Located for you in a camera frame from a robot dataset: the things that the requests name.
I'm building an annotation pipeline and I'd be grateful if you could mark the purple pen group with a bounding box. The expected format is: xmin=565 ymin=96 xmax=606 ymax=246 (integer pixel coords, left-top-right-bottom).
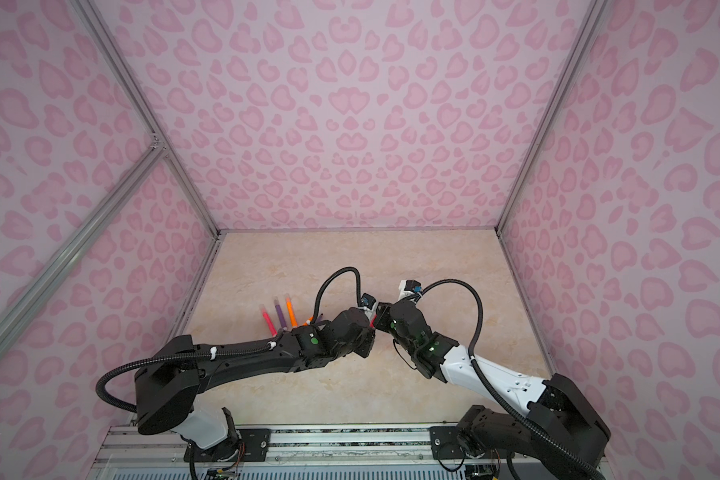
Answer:
xmin=274 ymin=301 xmax=288 ymax=330

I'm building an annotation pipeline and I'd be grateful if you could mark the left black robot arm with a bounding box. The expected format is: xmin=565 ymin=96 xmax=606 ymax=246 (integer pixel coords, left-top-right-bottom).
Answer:
xmin=135 ymin=307 xmax=375 ymax=450

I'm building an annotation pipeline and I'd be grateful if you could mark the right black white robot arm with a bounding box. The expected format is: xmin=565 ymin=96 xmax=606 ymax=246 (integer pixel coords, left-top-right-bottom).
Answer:
xmin=373 ymin=298 xmax=611 ymax=479

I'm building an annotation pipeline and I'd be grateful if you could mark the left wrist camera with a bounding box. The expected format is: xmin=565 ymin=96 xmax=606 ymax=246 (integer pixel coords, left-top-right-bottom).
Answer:
xmin=359 ymin=293 xmax=377 ymax=311

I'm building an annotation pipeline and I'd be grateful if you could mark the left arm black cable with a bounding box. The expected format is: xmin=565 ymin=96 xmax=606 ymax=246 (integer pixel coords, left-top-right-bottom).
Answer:
xmin=94 ymin=266 xmax=364 ymax=415

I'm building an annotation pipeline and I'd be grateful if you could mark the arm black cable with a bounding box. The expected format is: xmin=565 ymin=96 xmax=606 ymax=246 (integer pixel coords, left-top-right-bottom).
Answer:
xmin=416 ymin=278 xmax=607 ymax=480
xmin=94 ymin=266 xmax=364 ymax=415

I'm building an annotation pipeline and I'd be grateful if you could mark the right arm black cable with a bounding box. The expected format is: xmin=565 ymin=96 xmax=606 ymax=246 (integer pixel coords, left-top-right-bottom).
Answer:
xmin=416 ymin=278 xmax=607 ymax=480

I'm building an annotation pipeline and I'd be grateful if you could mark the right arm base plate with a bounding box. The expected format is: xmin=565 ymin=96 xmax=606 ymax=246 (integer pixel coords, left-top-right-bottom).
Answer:
xmin=428 ymin=424 xmax=467 ymax=461

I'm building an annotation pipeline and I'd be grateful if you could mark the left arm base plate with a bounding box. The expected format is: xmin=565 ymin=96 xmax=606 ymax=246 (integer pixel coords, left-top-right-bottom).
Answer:
xmin=183 ymin=428 xmax=271 ymax=463

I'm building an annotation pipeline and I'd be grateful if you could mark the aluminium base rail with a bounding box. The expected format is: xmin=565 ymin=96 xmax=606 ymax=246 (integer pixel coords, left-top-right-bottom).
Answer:
xmin=88 ymin=423 xmax=552 ymax=479

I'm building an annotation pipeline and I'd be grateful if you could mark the diagonal aluminium frame bar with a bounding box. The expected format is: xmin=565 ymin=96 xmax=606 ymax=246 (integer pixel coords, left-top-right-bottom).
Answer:
xmin=0 ymin=141 xmax=165 ymax=361

